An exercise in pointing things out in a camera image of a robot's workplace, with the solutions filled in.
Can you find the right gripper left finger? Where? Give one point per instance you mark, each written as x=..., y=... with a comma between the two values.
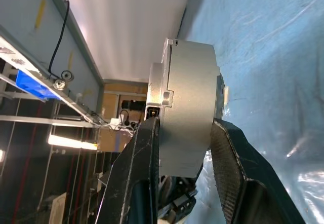
x=136, y=163

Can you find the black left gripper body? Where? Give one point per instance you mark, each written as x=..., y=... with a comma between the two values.
x=182, y=201

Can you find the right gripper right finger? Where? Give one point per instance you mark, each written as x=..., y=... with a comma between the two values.
x=235, y=173

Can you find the silver motor housing copper windings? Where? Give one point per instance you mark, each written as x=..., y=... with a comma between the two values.
x=192, y=94

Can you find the white power strip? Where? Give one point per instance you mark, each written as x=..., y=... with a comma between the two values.
x=117, y=124

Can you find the fluorescent light tube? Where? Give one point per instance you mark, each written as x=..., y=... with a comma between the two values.
x=71, y=142

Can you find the round silver caster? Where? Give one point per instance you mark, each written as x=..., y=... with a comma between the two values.
x=66, y=75
x=59, y=84

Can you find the blue plastic table cover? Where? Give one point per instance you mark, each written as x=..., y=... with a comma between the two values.
x=265, y=56

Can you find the blue plastic bin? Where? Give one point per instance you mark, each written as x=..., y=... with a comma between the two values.
x=30, y=84

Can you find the grey metal frame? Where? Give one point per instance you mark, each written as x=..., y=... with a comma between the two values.
x=76, y=31

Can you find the white shelf rail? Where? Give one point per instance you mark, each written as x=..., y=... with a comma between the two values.
x=25, y=61

